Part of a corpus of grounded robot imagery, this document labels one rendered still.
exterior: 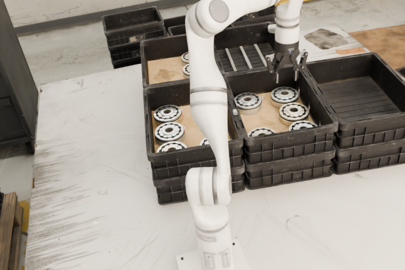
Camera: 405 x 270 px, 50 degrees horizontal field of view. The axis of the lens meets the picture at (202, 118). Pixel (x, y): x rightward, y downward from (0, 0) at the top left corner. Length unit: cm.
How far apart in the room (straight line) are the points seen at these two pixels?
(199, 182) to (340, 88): 90
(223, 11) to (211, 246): 59
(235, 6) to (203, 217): 53
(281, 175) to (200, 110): 53
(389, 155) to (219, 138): 73
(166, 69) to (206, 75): 89
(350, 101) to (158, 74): 80
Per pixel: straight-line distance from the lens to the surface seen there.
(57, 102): 215
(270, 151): 140
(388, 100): 173
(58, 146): 186
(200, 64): 109
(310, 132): 139
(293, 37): 138
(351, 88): 177
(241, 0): 116
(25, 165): 302
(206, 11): 108
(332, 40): 238
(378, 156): 158
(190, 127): 157
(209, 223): 110
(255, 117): 160
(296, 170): 149
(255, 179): 147
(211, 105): 104
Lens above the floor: 178
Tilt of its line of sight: 36 degrees down
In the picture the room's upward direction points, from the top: 7 degrees counter-clockwise
